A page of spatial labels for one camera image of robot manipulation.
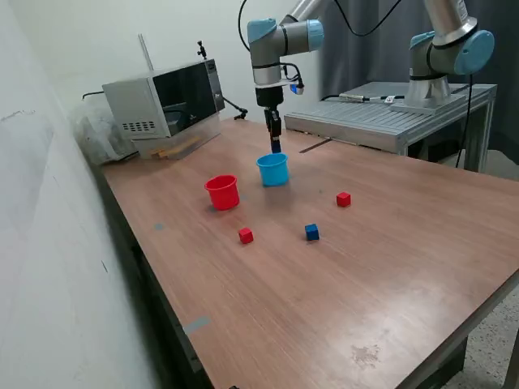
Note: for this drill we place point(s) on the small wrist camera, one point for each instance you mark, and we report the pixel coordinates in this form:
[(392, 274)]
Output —
[(297, 88)]

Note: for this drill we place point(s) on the blue plastic bin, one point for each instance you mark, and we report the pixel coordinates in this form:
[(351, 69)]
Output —
[(273, 174)]

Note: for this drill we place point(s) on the clear plastic bag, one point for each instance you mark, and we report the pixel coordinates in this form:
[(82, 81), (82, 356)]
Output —
[(93, 133)]

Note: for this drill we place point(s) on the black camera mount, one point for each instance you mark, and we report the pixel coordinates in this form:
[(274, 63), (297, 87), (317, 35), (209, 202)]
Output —
[(201, 50)]

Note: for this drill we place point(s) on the flat metal strip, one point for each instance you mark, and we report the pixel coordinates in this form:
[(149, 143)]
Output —
[(314, 146)]

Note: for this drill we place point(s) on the aluminium base plate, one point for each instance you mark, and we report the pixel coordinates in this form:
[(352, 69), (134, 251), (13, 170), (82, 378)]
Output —
[(421, 108)]

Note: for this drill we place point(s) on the silver microwave oven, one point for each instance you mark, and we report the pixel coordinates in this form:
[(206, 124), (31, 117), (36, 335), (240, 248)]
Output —
[(129, 105)]

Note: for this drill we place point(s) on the small red cube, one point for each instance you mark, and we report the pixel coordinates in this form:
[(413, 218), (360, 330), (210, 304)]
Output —
[(343, 200), (245, 236)]

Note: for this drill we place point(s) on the aluminium profile mounting table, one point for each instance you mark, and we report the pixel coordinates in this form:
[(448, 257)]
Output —
[(377, 121)]

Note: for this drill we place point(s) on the red plastic bin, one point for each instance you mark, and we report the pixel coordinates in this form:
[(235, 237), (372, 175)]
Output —
[(223, 196)]

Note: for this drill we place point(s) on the silver blue-jointed robot arm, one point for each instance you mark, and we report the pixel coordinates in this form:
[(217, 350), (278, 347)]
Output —
[(263, 52)]

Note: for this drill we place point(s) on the white thin rod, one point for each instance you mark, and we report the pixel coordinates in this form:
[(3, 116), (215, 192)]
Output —
[(146, 52)]

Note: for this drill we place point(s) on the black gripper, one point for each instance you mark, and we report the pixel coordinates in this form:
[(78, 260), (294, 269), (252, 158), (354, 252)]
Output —
[(269, 97)]

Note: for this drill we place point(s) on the white warning label tag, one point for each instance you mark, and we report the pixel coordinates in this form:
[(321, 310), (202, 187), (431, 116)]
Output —
[(390, 98)]

